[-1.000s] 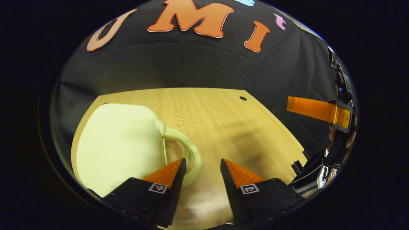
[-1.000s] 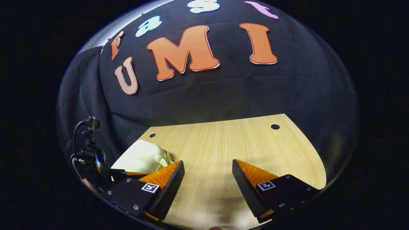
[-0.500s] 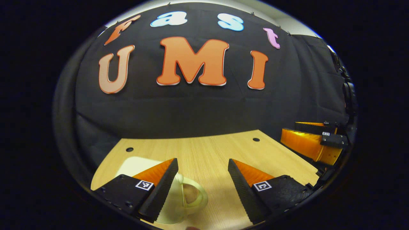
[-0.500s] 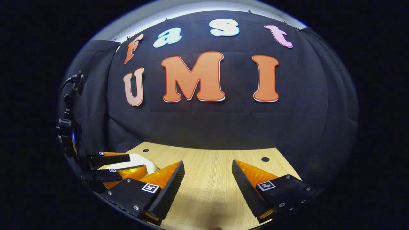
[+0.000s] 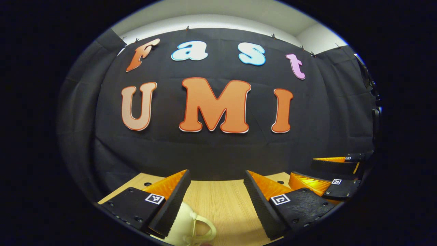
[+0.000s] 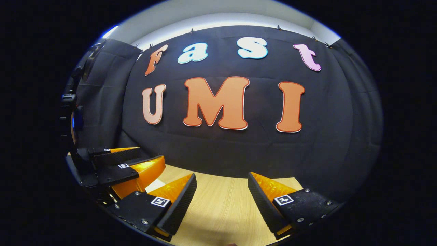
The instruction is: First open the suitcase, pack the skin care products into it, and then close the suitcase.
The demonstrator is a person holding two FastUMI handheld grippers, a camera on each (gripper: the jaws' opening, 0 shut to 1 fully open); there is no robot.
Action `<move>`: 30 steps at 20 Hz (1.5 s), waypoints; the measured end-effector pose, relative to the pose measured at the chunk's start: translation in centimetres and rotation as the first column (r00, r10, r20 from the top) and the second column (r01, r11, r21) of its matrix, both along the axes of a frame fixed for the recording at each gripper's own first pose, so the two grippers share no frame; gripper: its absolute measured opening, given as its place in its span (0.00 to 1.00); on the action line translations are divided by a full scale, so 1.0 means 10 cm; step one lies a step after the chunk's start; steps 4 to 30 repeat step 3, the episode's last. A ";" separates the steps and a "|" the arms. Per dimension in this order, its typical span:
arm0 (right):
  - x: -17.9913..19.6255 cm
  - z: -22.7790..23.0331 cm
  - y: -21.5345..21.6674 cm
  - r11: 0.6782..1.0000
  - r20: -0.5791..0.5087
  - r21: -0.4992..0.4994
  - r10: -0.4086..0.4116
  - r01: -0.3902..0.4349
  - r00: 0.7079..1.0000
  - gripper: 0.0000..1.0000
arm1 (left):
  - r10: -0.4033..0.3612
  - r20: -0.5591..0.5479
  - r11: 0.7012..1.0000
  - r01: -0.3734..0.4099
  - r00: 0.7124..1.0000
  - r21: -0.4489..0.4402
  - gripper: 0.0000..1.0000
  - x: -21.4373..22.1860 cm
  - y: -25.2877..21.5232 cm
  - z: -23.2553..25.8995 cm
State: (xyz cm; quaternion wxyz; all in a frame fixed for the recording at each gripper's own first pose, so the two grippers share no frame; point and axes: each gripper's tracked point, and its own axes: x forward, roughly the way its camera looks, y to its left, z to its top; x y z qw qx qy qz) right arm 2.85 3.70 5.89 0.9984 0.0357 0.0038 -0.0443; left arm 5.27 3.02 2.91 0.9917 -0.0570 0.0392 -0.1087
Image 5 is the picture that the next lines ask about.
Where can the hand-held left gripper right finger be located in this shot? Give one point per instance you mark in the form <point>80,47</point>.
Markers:
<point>263,208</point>

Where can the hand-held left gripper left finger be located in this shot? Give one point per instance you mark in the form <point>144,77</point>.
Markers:
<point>174,208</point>

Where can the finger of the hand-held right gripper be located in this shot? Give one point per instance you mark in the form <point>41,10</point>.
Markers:
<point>341,189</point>
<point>334,166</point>

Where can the small cream suitcase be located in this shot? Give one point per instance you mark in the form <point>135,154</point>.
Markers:
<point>182,225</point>

